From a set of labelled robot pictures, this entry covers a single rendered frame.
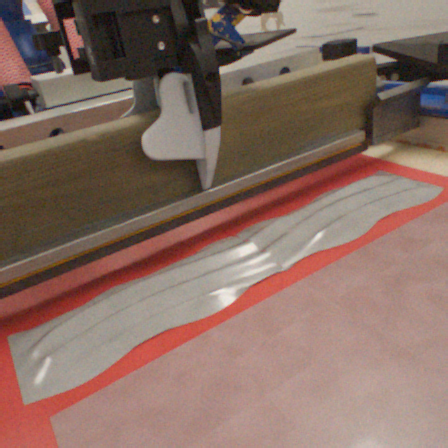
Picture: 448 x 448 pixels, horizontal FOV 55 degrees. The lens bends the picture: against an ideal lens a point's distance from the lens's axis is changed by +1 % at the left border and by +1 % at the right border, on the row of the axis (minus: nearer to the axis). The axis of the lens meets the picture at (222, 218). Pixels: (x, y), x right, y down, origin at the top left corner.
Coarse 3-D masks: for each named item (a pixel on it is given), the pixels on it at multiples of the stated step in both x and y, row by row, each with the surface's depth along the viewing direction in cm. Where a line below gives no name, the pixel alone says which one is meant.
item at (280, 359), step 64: (128, 256) 36; (0, 320) 31; (256, 320) 27; (320, 320) 26; (0, 384) 25; (128, 384) 24; (192, 384) 23; (256, 384) 22; (320, 384) 22; (384, 384) 21
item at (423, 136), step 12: (420, 120) 46; (432, 120) 45; (444, 120) 44; (408, 132) 48; (420, 132) 47; (432, 132) 46; (444, 132) 44; (420, 144) 47; (432, 144) 46; (444, 144) 45
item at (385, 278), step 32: (352, 160) 47; (384, 160) 46; (288, 192) 42; (320, 192) 41; (224, 224) 38; (384, 224) 34; (416, 224) 34; (320, 256) 32; (352, 256) 31; (384, 256) 31; (416, 256) 30; (320, 288) 28; (352, 288) 28; (384, 288) 27; (416, 288) 27; (384, 320) 25; (416, 320) 25; (416, 352) 23
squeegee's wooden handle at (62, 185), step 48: (240, 96) 35; (288, 96) 38; (336, 96) 41; (48, 144) 29; (96, 144) 30; (240, 144) 37; (288, 144) 39; (0, 192) 28; (48, 192) 29; (96, 192) 31; (144, 192) 33; (0, 240) 29; (48, 240) 30
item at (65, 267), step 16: (320, 160) 44; (336, 160) 45; (288, 176) 42; (240, 192) 39; (256, 192) 40; (208, 208) 38; (176, 224) 37; (128, 240) 35; (144, 240) 36; (80, 256) 33; (96, 256) 34; (48, 272) 32; (64, 272) 33; (0, 288) 31; (16, 288) 31
